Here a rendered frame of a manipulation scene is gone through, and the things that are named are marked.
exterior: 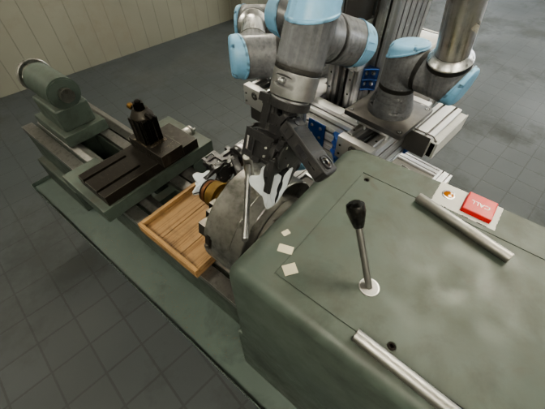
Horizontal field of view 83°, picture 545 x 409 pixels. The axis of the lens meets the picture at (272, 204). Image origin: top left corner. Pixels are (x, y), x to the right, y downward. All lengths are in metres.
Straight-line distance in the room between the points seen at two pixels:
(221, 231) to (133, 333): 1.35
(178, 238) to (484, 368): 0.89
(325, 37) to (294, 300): 0.42
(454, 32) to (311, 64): 0.52
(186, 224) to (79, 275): 1.30
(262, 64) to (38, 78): 1.06
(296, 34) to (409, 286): 0.46
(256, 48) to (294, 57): 0.44
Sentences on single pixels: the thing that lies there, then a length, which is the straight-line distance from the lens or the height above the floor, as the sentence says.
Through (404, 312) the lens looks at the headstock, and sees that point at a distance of 0.60.
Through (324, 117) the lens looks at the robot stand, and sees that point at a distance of 1.30.
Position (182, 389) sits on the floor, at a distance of 1.85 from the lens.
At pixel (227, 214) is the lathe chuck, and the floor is 1.20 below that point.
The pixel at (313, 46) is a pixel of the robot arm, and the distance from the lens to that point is 0.49.
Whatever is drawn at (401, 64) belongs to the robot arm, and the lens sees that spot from 1.08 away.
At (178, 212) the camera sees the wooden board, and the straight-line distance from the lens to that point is 1.20.
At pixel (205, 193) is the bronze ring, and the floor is 1.10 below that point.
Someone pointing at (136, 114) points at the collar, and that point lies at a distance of 1.25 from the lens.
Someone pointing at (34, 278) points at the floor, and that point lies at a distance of 2.49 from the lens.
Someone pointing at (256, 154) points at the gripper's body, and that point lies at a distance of 0.56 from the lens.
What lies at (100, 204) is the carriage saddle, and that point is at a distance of 1.28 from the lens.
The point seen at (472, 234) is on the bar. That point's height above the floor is 1.27.
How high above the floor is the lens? 1.77
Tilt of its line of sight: 49 degrees down
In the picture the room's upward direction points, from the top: straight up
